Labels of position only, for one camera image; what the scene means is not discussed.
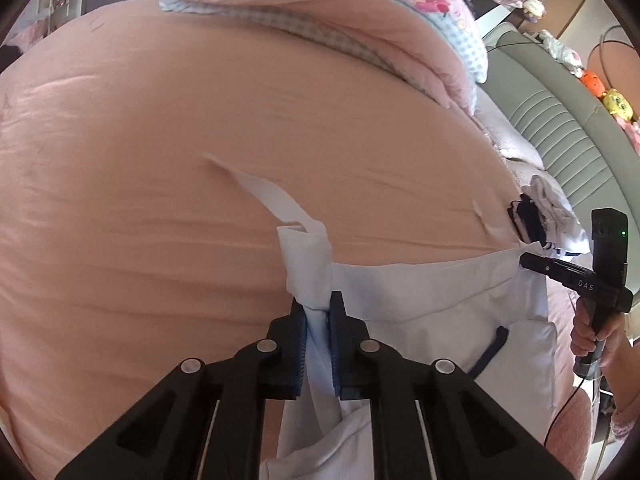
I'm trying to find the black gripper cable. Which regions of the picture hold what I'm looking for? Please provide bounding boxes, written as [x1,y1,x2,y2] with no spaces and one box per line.
[544,375,591,448]

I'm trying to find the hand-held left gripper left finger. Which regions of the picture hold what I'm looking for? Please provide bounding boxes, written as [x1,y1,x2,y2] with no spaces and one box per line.
[55,300,307,480]

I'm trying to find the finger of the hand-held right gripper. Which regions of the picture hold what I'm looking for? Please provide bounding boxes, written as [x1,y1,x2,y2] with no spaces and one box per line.
[520,252,568,283]

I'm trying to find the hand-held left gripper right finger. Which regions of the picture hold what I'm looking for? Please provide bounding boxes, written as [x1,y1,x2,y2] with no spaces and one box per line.
[330,292,573,480]

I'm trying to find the person's right hand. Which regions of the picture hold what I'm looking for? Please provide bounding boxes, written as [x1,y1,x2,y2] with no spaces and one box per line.
[570,299,628,368]

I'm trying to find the orange plush toy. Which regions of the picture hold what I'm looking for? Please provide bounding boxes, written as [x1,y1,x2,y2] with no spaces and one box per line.
[580,69,607,96]

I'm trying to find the white shirt navy trim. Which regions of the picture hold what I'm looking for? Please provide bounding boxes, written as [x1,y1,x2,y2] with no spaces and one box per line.
[202,152,558,480]

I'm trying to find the person's right forearm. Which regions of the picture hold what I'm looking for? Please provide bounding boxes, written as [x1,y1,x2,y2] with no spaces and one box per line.
[602,345,640,443]

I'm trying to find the pink round bed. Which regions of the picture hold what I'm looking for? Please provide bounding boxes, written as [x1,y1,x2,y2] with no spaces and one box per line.
[0,0,551,461]

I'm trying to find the stack of folded clothes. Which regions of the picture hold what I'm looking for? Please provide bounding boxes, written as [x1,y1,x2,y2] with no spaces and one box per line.
[509,175,591,258]

